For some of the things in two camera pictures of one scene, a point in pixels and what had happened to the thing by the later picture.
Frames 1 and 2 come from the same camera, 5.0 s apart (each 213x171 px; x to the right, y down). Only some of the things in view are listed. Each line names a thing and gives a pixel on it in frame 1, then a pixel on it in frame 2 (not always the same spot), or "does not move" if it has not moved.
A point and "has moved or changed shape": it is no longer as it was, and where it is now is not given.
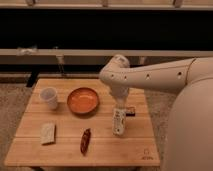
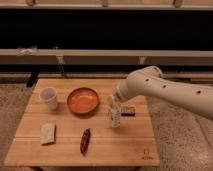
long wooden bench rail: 90,57 does not move
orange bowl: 83,100 does not move
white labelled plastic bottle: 119,117 has moved or changed shape
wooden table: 67,122 does not move
